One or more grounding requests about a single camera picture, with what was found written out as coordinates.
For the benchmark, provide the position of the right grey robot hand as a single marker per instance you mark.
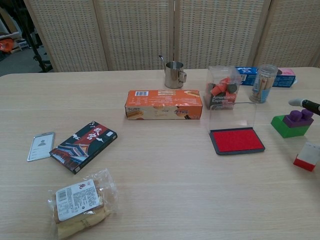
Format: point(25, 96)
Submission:
point(310, 106)

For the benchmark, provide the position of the red and white block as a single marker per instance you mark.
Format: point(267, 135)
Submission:
point(308, 156)

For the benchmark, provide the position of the red ink pad clear lid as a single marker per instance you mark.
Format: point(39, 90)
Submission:
point(236, 141)

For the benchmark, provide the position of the purple two-stud toy block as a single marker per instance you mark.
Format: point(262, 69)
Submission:
point(297, 120)

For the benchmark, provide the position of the blue cookie box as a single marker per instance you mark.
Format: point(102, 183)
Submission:
point(287, 80)

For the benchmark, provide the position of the green toy block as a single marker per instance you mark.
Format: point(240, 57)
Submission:
point(282, 127)

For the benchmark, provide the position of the clear jar of biscuit sticks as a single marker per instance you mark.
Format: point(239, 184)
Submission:
point(261, 87)

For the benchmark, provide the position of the clear box of coffee capsules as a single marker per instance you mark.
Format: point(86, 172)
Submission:
point(221, 98)

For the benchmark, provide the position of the steel pitcher with thin spout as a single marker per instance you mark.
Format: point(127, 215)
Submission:
point(172, 77)

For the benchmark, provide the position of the orange biscuit box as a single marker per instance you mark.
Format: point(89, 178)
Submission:
point(162, 105)

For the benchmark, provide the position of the wooden rattan folding screen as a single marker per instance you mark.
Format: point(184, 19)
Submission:
point(135, 32)

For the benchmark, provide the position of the dark red patterned card box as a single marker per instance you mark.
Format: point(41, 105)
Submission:
point(82, 147)

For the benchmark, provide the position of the bagged bread snack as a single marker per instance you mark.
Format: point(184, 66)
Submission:
point(80, 205)

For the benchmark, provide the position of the clear ID card holder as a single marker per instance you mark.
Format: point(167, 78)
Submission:
point(41, 147)

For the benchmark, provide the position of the black tripod stand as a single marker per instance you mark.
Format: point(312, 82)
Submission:
point(41, 62)

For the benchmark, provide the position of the orange bag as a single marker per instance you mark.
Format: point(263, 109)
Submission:
point(5, 46)

